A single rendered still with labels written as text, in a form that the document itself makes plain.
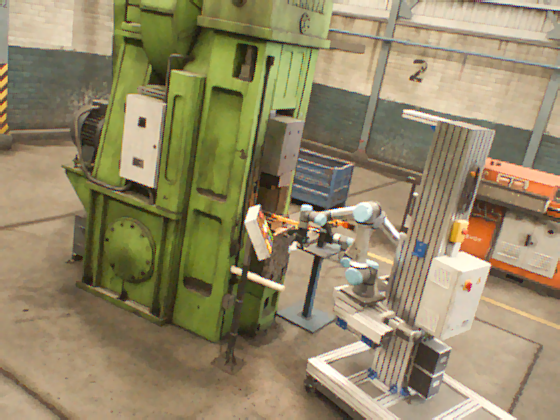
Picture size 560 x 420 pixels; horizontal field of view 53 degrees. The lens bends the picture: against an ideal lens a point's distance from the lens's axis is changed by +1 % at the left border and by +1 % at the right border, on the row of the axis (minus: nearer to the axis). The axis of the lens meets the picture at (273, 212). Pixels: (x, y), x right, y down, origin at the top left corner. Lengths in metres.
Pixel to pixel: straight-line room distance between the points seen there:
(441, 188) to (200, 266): 1.94
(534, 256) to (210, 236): 4.35
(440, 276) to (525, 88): 8.05
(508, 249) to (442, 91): 5.01
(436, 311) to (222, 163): 1.80
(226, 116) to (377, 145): 8.32
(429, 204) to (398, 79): 8.51
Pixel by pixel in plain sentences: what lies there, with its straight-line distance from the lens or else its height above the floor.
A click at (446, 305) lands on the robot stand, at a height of 0.99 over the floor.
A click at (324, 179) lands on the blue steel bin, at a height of 0.50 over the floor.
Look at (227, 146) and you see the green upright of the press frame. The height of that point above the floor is 1.52.
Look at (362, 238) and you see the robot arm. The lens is 3.55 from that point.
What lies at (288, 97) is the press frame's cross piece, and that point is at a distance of 4.32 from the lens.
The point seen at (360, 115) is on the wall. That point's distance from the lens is 12.31.
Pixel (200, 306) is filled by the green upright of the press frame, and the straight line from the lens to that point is 4.46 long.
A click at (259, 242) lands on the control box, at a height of 1.05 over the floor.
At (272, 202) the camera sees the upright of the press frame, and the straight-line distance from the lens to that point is 4.65.
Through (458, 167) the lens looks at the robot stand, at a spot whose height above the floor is 1.79.
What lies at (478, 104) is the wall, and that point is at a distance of 11.50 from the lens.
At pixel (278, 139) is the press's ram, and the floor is 1.63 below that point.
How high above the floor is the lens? 2.35
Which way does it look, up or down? 18 degrees down
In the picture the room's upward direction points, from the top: 11 degrees clockwise
